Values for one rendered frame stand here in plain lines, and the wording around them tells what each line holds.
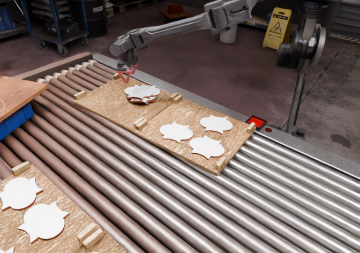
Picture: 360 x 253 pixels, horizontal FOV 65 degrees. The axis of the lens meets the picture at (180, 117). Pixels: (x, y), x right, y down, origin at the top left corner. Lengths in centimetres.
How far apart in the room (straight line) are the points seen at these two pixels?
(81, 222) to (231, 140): 65
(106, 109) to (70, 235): 65
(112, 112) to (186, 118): 35
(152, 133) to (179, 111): 20
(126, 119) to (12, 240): 64
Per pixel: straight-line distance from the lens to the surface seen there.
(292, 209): 105
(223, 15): 108
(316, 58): 167
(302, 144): 131
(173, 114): 133
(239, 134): 124
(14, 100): 140
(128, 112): 136
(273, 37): 471
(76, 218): 97
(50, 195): 106
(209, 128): 124
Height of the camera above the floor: 170
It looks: 36 degrees down
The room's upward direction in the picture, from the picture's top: 1 degrees clockwise
